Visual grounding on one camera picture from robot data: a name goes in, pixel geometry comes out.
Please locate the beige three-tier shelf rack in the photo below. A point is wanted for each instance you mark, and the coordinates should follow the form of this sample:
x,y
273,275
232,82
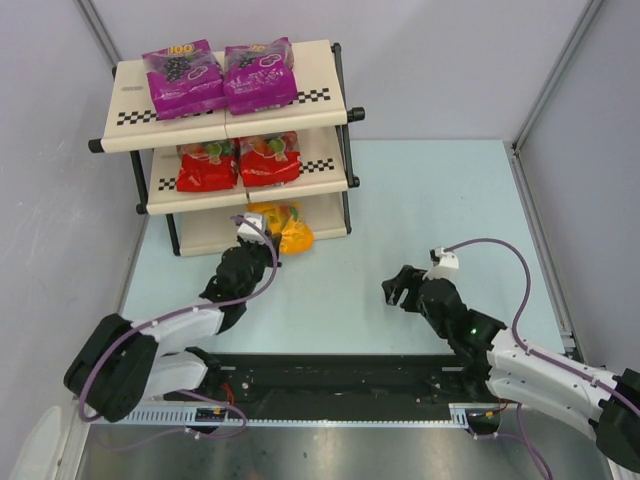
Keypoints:
x,y
198,223

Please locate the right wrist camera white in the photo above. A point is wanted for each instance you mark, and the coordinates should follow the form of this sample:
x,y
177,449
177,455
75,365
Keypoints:
x,y
445,265

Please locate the orange mango candy bag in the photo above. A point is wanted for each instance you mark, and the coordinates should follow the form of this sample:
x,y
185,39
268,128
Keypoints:
x,y
285,219

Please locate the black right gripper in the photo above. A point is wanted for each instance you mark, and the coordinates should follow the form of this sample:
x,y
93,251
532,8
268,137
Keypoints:
x,y
409,288

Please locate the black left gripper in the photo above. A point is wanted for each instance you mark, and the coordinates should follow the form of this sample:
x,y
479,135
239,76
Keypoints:
x,y
257,248

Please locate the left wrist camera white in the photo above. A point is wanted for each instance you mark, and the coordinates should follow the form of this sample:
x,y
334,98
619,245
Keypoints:
x,y
251,229

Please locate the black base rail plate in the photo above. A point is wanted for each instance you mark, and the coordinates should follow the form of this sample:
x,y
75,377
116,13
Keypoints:
x,y
345,389

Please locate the red fruit candy bag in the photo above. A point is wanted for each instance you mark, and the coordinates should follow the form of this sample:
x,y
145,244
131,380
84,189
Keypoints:
x,y
267,160
207,166

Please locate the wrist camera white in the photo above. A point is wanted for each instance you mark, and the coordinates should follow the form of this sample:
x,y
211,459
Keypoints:
x,y
251,229
445,265

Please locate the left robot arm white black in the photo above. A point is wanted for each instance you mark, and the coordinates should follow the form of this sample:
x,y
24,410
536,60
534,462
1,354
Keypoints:
x,y
125,361

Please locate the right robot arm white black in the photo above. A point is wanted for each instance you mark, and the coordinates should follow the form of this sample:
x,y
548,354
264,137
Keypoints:
x,y
602,405

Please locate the purple grape candy bag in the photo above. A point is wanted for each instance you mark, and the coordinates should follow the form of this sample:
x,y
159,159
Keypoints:
x,y
184,79
259,77

